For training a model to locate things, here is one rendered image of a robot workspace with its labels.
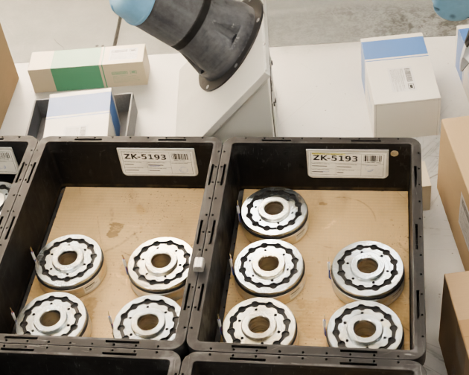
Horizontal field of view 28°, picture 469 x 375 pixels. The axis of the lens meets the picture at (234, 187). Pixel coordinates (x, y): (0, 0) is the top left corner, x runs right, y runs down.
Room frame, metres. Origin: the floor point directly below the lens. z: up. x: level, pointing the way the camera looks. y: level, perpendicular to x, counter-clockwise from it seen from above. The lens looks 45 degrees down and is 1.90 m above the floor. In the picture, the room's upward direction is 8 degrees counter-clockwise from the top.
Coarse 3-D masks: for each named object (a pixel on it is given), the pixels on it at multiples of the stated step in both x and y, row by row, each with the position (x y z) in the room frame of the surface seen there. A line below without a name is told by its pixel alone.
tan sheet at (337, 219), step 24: (312, 192) 1.04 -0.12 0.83; (336, 192) 1.03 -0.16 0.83; (360, 192) 1.02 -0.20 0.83; (384, 192) 1.01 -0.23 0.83; (312, 216) 0.98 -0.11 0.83; (336, 216) 0.98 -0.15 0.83; (360, 216) 0.97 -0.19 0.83; (384, 216) 0.96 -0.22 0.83; (408, 216) 0.96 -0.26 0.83; (240, 240) 0.96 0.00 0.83; (312, 240) 0.93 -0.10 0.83; (336, 240) 0.93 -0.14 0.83; (360, 240) 0.92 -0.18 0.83; (384, 240) 0.91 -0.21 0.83; (408, 240) 0.91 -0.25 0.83; (312, 264) 0.89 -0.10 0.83; (408, 264) 0.86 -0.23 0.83; (312, 288) 0.84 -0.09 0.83; (408, 288) 0.82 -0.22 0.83; (312, 312) 0.80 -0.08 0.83; (408, 312) 0.78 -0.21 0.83; (312, 336) 0.76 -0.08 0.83; (360, 336) 0.75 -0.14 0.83; (408, 336) 0.74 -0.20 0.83
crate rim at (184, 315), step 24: (48, 144) 1.13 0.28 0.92; (96, 144) 1.12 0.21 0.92; (120, 144) 1.11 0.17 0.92; (144, 144) 1.10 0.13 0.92; (168, 144) 1.09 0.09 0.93; (192, 144) 1.08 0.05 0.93; (216, 144) 1.07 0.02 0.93; (216, 168) 1.02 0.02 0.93; (24, 192) 1.03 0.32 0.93; (0, 240) 0.93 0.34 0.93; (0, 264) 0.89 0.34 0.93; (192, 264) 0.84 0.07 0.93; (192, 288) 0.79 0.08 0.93; (0, 336) 0.76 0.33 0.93; (24, 336) 0.76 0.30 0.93; (48, 336) 0.75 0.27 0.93; (72, 336) 0.74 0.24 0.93
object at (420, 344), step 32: (224, 160) 1.03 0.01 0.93; (416, 160) 0.97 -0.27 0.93; (224, 192) 0.97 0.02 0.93; (416, 192) 0.91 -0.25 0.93; (416, 224) 0.85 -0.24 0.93; (416, 256) 0.79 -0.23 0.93; (416, 288) 0.74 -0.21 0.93; (192, 320) 0.74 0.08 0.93; (416, 320) 0.69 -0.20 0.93; (192, 352) 0.70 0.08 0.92; (224, 352) 0.69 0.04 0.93; (256, 352) 0.68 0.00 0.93; (288, 352) 0.67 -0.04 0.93; (320, 352) 0.66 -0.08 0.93; (352, 352) 0.66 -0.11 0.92; (384, 352) 0.65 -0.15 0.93; (416, 352) 0.64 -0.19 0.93
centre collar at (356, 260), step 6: (366, 252) 0.86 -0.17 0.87; (354, 258) 0.86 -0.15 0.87; (360, 258) 0.86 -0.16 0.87; (366, 258) 0.86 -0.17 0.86; (372, 258) 0.85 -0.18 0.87; (378, 258) 0.85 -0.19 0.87; (354, 264) 0.85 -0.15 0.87; (378, 264) 0.84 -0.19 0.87; (384, 264) 0.84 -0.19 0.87; (354, 270) 0.84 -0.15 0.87; (378, 270) 0.83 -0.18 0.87; (384, 270) 0.83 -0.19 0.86; (360, 276) 0.82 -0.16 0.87; (366, 276) 0.82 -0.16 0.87; (372, 276) 0.82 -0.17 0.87; (378, 276) 0.82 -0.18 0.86
